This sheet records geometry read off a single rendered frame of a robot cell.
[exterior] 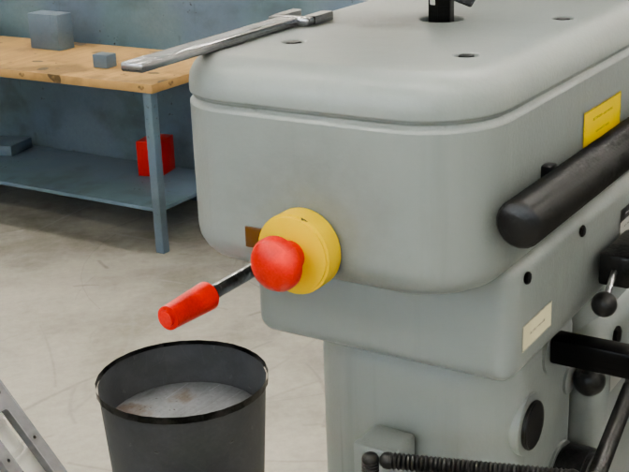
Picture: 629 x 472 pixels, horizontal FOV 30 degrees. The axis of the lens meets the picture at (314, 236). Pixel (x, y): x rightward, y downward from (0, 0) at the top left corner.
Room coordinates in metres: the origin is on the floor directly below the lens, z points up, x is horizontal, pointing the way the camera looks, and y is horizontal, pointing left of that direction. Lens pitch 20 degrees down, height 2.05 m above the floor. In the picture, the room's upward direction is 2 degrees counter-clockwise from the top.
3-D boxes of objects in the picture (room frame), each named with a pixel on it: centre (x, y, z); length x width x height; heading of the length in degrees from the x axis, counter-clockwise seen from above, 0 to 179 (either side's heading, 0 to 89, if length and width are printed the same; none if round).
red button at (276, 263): (0.77, 0.02, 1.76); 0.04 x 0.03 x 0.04; 57
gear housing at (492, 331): (1.02, -0.14, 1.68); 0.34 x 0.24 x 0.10; 147
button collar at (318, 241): (0.79, 0.01, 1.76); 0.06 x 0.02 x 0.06; 57
